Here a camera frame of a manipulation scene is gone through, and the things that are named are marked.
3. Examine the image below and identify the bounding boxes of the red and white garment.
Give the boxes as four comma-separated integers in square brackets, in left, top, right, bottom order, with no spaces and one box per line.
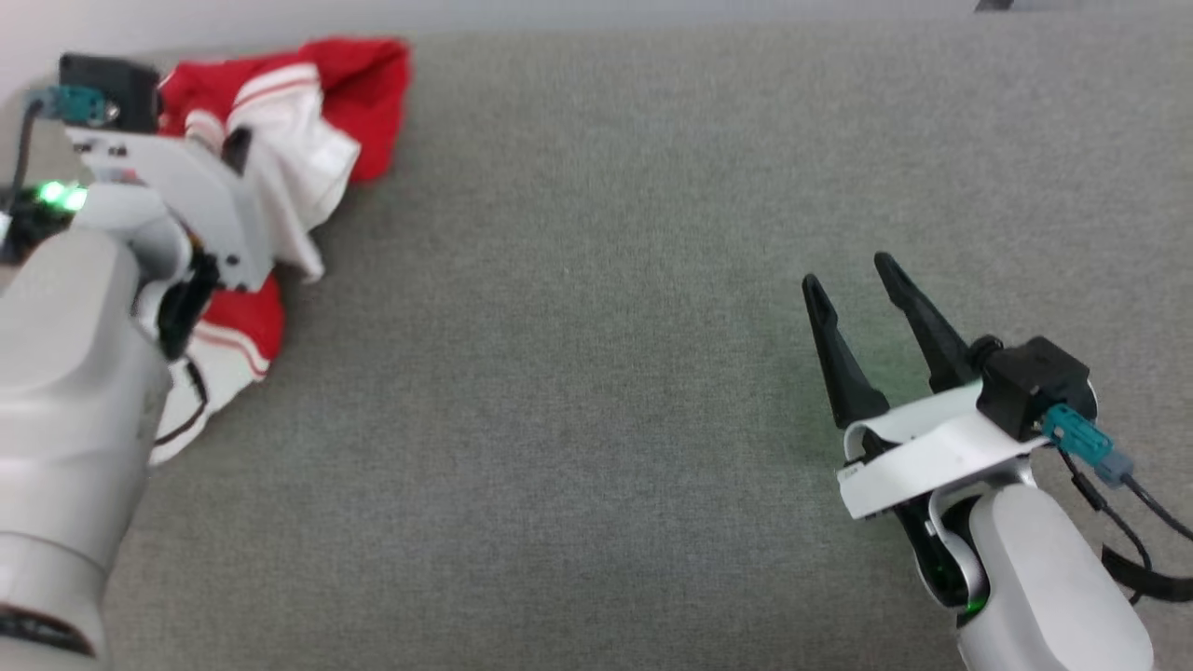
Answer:
[149,35,411,467]

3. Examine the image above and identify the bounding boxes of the black cable with teal plug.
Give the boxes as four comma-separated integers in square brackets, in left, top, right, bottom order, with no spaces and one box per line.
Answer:
[1039,403,1193,543]
[7,86,120,197]

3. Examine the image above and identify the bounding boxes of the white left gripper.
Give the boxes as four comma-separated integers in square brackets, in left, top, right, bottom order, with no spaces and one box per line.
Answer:
[68,128,282,294]

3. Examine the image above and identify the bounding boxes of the grey fabric sofa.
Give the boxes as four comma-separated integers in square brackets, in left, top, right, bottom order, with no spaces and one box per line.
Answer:
[0,19,1193,671]

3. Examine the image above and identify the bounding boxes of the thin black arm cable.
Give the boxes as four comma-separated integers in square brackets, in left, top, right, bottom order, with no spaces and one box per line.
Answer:
[152,357,212,448]
[1061,447,1193,605]

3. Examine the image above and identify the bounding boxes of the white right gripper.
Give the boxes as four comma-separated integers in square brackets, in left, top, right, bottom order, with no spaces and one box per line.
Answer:
[801,252,1056,613]

